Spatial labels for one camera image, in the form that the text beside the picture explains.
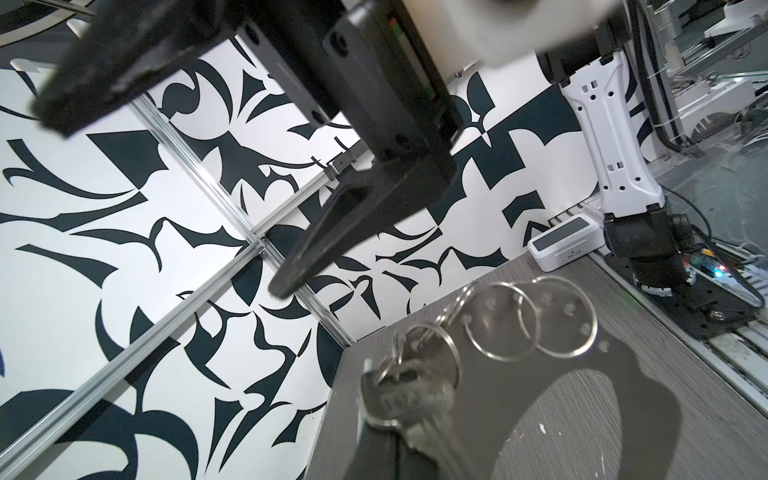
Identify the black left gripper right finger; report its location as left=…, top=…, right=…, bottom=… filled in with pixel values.
left=397, top=435, right=441, bottom=480

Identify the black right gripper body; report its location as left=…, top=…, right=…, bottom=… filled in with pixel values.
left=242, top=1, right=463, bottom=180

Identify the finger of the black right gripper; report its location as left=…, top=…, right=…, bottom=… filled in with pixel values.
left=32, top=0, right=249, bottom=137
left=268, top=152, right=457, bottom=299

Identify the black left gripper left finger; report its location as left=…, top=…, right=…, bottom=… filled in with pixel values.
left=343, top=425, right=399, bottom=480

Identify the silver house key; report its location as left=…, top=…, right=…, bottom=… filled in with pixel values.
left=360, top=359, right=483, bottom=479

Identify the silver keyring cluster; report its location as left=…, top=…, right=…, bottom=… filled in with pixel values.
left=371, top=275, right=599, bottom=384

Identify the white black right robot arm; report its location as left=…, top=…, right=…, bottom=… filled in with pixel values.
left=33, top=1, right=765, bottom=339

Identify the white digital timer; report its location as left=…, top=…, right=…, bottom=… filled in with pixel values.
left=527, top=213, right=605, bottom=273

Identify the black wall hook rack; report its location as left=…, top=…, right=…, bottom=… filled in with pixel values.
left=311, top=136, right=371, bottom=181

